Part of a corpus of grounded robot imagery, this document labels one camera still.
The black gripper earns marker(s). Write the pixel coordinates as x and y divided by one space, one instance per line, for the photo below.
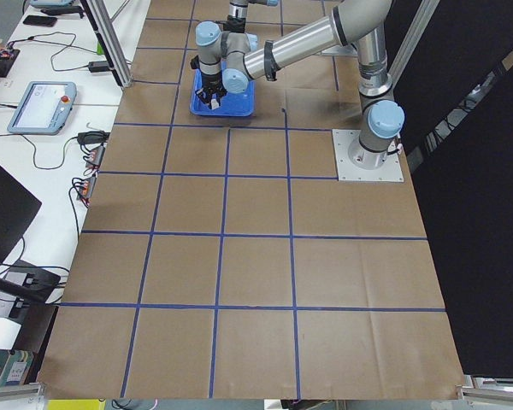
212 83

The white block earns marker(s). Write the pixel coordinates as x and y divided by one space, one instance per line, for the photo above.
214 104

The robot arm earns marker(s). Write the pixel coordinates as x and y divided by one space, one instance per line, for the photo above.
238 11
228 60

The blue plastic tray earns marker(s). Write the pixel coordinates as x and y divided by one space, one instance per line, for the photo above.
239 100

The black power adapter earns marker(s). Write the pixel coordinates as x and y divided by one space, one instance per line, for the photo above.
98 66

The brown paper table cover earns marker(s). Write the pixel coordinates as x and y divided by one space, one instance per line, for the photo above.
223 258

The teach pendant with screen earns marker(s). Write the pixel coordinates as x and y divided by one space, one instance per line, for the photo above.
44 108

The black smartphone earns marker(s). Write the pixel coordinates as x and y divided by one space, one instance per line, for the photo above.
39 20

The black monitor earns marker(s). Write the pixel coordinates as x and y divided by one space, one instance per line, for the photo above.
18 208

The aluminium frame post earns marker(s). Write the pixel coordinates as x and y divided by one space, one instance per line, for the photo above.
102 26

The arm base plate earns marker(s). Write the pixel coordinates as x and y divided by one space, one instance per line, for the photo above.
355 164

